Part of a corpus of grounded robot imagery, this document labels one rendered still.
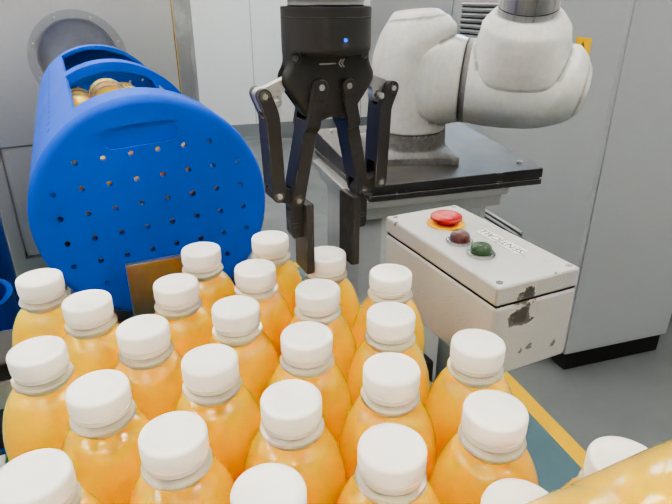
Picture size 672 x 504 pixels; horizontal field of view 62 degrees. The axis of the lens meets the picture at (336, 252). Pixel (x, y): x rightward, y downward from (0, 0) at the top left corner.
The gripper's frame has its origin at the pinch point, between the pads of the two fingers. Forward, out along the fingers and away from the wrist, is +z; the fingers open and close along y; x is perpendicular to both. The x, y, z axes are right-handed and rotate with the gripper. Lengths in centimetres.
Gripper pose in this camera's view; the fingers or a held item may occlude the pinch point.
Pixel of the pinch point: (327, 233)
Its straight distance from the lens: 53.9
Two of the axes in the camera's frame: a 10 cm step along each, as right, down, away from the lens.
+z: 0.0, 9.1, 4.1
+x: 4.2, 3.7, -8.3
